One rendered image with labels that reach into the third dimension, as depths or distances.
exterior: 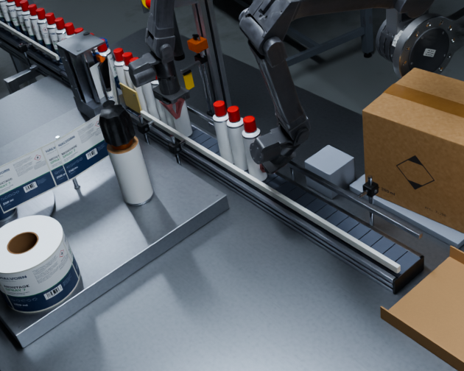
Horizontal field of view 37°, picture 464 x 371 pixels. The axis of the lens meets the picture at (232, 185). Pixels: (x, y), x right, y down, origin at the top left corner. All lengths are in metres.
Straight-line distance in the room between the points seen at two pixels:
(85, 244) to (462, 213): 0.98
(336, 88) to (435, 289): 2.41
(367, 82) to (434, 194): 2.28
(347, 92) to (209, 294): 2.37
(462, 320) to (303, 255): 0.43
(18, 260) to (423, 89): 1.09
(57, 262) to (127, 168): 0.34
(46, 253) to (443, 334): 0.93
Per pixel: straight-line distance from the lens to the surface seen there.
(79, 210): 2.04
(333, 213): 1.83
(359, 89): 3.96
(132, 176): 1.92
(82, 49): 2.28
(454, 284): 1.72
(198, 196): 1.96
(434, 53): 2.00
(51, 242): 1.74
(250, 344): 1.63
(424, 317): 1.65
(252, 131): 1.86
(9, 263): 1.73
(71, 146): 2.05
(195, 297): 1.75
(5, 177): 2.02
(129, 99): 2.36
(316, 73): 4.15
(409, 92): 1.83
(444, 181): 1.75
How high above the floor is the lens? 2.11
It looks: 39 degrees down
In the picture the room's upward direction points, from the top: 11 degrees counter-clockwise
